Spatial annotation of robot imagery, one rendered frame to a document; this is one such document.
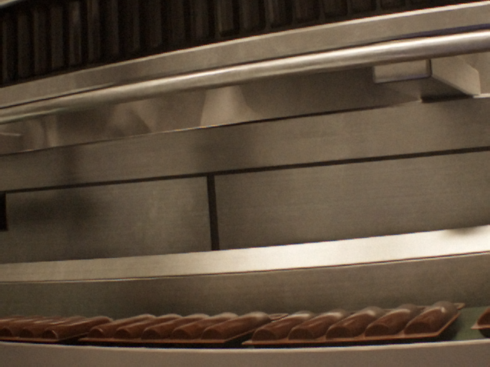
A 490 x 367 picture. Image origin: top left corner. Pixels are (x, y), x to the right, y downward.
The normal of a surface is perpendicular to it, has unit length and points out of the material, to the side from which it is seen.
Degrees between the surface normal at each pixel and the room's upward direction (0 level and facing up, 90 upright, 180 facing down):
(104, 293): 90
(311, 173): 90
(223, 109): 90
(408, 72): 90
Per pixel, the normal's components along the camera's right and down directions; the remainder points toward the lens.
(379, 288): -0.47, -0.01
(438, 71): 0.88, -0.08
